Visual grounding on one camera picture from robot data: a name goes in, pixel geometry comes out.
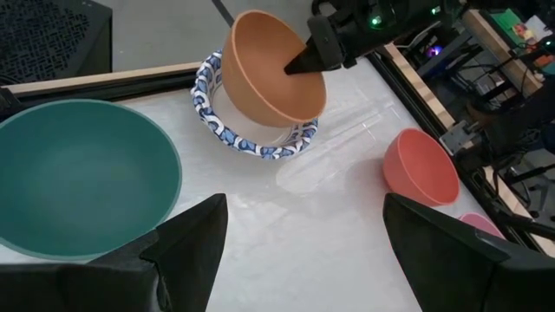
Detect teal plastic bowl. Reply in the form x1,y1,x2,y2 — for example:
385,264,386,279
0,98,183,263

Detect wooden table board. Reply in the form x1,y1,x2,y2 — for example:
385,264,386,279
2,42,555,257

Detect wooden workbench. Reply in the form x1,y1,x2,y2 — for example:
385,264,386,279
461,8,543,97

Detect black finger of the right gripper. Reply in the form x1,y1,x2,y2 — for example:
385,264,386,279
283,14,347,76

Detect green box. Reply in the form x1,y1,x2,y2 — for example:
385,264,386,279
489,8,528,44

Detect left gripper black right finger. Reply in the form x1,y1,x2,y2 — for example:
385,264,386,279
382,192,512,312

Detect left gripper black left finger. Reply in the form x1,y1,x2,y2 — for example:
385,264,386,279
88,192,230,312

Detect black aluminium table frame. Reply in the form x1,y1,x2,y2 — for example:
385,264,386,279
0,51,555,257

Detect pink plastic bowl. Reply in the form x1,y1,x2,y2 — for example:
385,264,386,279
458,211,506,240

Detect orange plastic bowl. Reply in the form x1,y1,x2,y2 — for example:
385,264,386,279
220,9,328,129

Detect black perforated computer tower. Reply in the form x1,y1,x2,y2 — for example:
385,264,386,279
0,0,113,84

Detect coral red plastic bowl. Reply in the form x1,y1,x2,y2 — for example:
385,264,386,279
382,127,461,208

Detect blue patterned paper bowl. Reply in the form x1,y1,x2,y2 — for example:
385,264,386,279
193,48,320,159
190,51,320,160

